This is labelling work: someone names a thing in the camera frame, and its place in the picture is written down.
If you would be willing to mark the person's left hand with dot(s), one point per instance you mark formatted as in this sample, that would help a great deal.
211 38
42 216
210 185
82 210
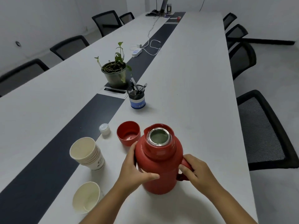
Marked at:
130 174

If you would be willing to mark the person's right hand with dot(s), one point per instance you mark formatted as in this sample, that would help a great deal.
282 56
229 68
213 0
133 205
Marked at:
202 179

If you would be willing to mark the red thermos lid cup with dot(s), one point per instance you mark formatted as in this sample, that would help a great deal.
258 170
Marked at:
128 139

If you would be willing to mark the red thermos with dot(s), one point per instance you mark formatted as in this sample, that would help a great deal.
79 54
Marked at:
163 160

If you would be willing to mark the stack of white paper cups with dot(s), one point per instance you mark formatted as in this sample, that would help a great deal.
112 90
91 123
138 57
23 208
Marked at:
93 160

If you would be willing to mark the white paper cup blue print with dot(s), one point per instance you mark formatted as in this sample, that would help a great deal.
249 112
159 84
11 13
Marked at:
85 198

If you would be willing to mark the white thermos stopper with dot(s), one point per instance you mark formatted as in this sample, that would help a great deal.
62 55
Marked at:
104 130

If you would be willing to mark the person's right forearm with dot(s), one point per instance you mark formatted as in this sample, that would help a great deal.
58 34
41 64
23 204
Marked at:
233 209

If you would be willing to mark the white conference table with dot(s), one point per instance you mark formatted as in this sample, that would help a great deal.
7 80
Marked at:
198 90

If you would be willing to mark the black mesh pen holder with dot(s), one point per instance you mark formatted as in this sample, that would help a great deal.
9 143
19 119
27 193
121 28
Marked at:
137 103

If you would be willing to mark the black mesh office chair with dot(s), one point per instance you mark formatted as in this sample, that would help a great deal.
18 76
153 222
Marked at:
236 32
241 60
229 20
126 18
107 22
70 47
21 74
261 132

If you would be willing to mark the silver utility knife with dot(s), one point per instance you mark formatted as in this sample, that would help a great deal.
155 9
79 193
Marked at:
143 88

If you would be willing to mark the black white marker pen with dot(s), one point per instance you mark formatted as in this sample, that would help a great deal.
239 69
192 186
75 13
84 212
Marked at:
133 82

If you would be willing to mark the potted green plant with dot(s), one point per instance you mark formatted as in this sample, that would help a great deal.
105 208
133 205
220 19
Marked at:
114 79

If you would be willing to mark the white power strip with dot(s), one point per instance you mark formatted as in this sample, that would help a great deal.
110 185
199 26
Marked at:
136 53

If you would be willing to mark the dark glass jar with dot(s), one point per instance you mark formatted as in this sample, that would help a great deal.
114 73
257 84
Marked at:
169 8

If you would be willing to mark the grey laptop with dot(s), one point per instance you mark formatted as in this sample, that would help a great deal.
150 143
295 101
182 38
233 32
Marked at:
164 4

